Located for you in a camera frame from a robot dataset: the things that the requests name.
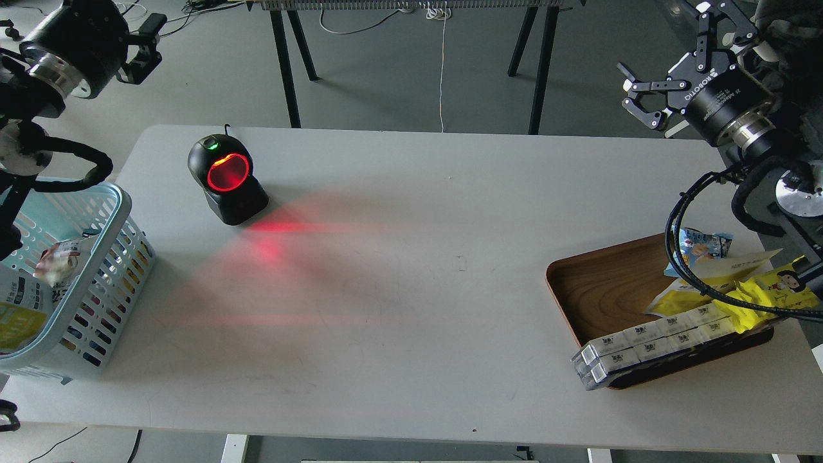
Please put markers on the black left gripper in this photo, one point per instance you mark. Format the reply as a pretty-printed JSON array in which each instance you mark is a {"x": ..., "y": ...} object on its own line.
[{"x": 91, "y": 36}]

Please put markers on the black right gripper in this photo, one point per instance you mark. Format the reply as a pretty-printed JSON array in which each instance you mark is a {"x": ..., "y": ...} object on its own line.
[{"x": 706, "y": 85}]

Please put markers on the yellow white snack pouch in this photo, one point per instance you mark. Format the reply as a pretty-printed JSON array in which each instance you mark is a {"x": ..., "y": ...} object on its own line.
[
  {"x": 29, "y": 298},
  {"x": 720, "y": 275}
]

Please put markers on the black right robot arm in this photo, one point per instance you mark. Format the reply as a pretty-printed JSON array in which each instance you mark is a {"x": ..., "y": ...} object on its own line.
[{"x": 781, "y": 189}]

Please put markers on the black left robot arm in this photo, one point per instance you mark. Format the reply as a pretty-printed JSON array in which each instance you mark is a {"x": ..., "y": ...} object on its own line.
[{"x": 30, "y": 91}]

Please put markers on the blue snack bag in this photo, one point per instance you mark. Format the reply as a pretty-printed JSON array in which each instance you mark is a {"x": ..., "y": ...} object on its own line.
[{"x": 696, "y": 246}]

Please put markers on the light blue plastic basket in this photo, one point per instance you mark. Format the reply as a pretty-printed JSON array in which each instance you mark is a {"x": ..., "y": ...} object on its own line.
[{"x": 79, "y": 339}]

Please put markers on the yellow white flat snack pouch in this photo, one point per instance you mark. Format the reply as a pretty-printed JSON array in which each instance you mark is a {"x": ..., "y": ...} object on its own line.
[{"x": 720, "y": 275}]

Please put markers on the yellow cartoon snack bag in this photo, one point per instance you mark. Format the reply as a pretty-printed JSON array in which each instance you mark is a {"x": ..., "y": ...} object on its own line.
[{"x": 779, "y": 288}]

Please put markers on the white snack box upper row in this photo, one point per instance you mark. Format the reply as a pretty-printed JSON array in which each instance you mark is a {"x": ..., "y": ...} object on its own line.
[{"x": 653, "y": 340}]

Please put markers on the white snack box row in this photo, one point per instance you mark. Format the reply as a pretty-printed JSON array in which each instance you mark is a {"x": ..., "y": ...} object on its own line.
[
  {"x": 653, "y": 340},
  {"x": 598, "y": 379}
]

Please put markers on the white snack box lower row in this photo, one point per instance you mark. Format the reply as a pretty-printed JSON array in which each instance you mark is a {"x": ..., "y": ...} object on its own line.
[{"x": 598, "y": 379}]

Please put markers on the black barcode scanner red window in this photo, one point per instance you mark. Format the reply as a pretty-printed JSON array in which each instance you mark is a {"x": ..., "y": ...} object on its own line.
[{"x": 223, "y": 168}]

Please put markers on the black table legs background left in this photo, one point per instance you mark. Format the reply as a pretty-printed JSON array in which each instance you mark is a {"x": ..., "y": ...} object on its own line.
[{"x": 278, "y": 19}]

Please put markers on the brown wooden tray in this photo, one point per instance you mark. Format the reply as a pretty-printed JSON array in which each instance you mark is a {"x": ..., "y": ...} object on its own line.
[{"x": 605, "y": 291}]

